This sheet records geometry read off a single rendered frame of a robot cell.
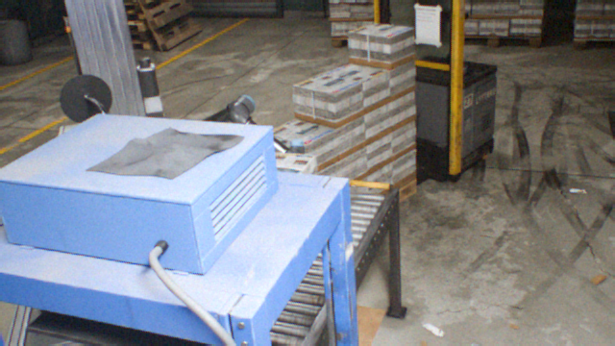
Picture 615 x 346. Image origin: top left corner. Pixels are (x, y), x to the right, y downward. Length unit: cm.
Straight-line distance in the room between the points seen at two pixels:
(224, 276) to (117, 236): 28
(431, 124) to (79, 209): 399
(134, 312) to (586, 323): 286
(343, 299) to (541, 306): 211
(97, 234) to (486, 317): 266
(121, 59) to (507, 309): 250
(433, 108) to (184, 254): 392
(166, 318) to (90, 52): 196
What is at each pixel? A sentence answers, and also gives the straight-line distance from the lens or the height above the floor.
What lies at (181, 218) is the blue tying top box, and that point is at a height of 170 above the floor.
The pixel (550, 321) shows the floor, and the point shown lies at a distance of 392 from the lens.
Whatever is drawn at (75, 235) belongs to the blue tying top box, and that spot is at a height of 161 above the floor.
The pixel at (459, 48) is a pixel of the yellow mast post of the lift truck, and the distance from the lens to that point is 485.
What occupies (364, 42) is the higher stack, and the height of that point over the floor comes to 123.
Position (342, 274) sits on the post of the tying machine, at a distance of 202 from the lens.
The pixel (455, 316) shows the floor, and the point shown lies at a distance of 388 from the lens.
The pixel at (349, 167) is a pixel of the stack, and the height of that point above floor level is 52.
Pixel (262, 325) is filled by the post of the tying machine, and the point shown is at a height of 150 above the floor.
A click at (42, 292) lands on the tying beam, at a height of 151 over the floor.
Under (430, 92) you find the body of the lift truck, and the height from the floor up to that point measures 67.
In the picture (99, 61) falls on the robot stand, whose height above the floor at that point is 162.
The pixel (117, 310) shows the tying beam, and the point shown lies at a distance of 161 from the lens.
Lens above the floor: 241
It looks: 26 degrees down
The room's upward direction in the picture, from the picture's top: 5 degrees counter-clockwise
